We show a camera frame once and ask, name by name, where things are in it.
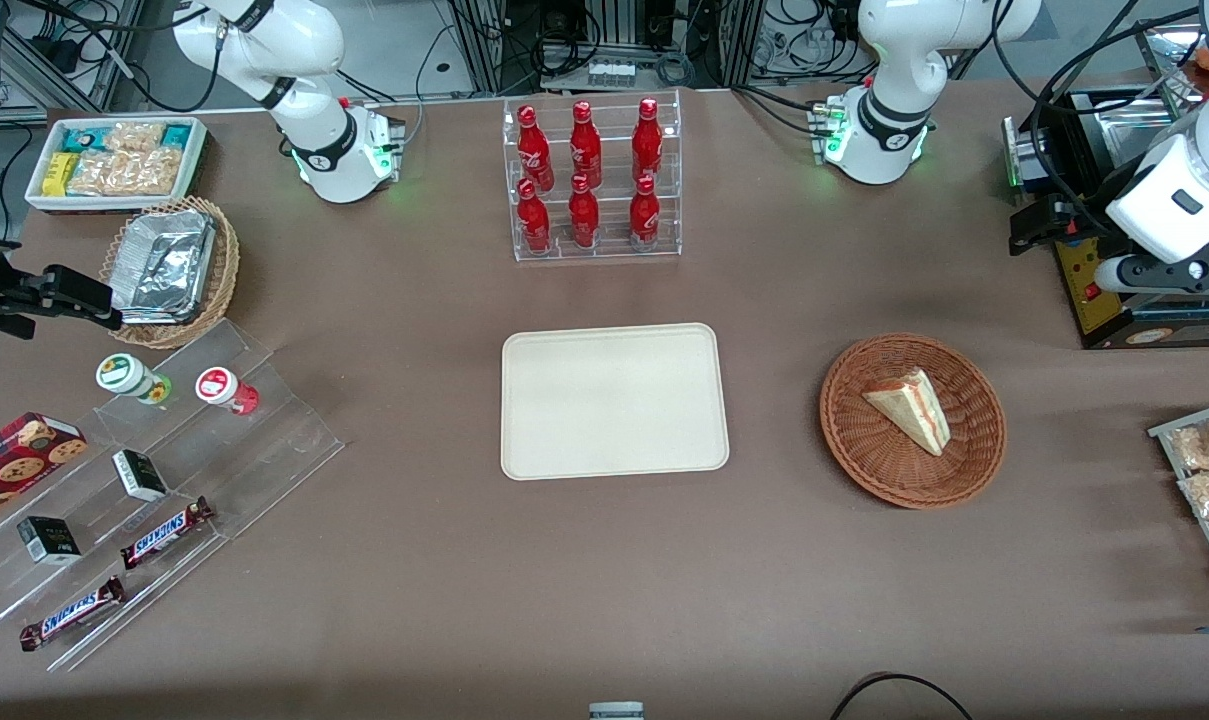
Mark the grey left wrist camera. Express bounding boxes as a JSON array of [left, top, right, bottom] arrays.
[[1094, 254, 1209, 298]]

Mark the clear acrylic bottle rack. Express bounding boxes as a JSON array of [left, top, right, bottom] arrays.
[[504, 90, 683, 263]]

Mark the beige plastic tray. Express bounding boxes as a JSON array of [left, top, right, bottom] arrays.
[[501, 322, 730, 482]]

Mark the grey metal box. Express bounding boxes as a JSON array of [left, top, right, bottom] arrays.
[[1002, 115, 1065, 197]]

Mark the small black box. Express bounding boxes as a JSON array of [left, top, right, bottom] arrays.
[[112, 450, 169, 503], [17, 516, 82, 566]]

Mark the light wicker basket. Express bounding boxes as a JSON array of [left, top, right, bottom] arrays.
[[99, 197, 241, 350]]

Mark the red lid jar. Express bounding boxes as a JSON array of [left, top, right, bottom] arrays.
[[196, 367, 261, 416]]

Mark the brown wicker basket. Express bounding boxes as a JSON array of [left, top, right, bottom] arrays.
[[819, 333, 1007, 510]]

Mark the green lid jar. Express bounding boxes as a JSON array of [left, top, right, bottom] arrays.
[[96, 353, 173, 406]]

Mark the white plastic bin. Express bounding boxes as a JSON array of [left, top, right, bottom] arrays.
[[26, 116, 209, 215]]

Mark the Snickers bar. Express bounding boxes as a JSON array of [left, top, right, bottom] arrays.
[[121, 497, 215, 571], [19, 576, 126, 652]]

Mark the black food warmer cabinet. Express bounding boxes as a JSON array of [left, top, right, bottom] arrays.
[[1049, 20, 1209, 350]]

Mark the stack of foil trays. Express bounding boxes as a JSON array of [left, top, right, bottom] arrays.
[[112, 210, 216, 324]]

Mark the red cola bottle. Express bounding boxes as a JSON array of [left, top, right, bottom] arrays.
[[632, 97, 664, 186], [517, 105, 555, 191], [568, 174, 601, 249], [517, 178, 553, 253], [569, 100, 603, 189], [629, 175, 661, 247]]

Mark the black cable loop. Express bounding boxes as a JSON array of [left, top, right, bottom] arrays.
[[829, 672, 975, 720]]

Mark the red plaid cookie box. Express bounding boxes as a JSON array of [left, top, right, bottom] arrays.
[[0, 412, 90, 532]]

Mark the triangular sandwich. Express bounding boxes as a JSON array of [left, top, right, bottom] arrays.
[[862, 368, 952, 457]]

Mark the metal wire rack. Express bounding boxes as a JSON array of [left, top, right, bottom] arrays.
[[1149, 398, 1209, 612]]

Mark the clear acrylic stepped stand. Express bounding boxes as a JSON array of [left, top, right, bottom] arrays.
[[0, 318, 346, 673]]

